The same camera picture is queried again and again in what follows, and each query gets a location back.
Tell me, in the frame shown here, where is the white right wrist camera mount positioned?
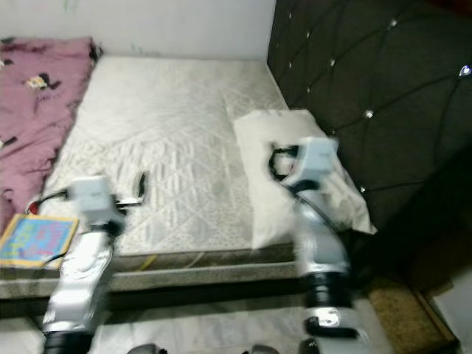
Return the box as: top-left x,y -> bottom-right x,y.
291,136 -> 340,185

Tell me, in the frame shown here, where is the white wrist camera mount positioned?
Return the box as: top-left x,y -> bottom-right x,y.
69,176 -> 119,226
291,136 -> 340,185

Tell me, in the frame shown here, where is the black tufted headboard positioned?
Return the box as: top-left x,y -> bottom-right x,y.
268,0 -> 472,281

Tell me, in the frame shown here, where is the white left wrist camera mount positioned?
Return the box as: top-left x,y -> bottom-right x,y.
69,176 -> 119,226

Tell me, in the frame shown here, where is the colourful children's book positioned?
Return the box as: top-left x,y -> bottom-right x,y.
0,214 -> 80,270

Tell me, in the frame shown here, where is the white quilted mattress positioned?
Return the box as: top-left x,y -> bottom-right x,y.
0,58 -> 377,296

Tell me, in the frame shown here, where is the pink cartoon print blanket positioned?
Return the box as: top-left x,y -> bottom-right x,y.
0,37 -> 97,211

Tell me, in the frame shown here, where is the beige pillow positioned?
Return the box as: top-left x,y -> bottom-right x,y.
232,109 -> 377,250

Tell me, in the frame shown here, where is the grey left robot leg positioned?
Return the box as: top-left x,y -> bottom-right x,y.
125,343 -> 167,354

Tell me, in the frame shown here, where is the brown floor mat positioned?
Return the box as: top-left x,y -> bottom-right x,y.
369,277 -> 459,354

